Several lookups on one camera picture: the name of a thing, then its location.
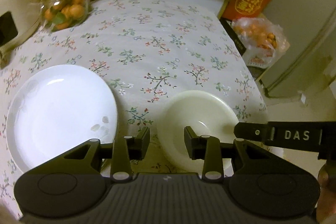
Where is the cream bowl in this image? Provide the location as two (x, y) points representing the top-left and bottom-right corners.
(157, 90), (239, 173)

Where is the small white plate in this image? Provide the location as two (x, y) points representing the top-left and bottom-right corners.
(6, 65), (118, 172)

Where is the floral tablecloth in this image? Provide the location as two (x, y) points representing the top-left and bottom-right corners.
(1, 0), (267, 217)

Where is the plastic bag of tangerines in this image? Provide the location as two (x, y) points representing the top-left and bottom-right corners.
(231, 18), (290, 69)

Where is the cardboard box under bag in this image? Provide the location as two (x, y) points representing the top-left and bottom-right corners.
(219, 18), (266, 81)

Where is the glass jar of tangerines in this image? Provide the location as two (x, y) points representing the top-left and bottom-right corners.
(40, 0), (89, 32)

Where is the white air fryer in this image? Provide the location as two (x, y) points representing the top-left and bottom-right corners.
(1, 0), (40, 59)

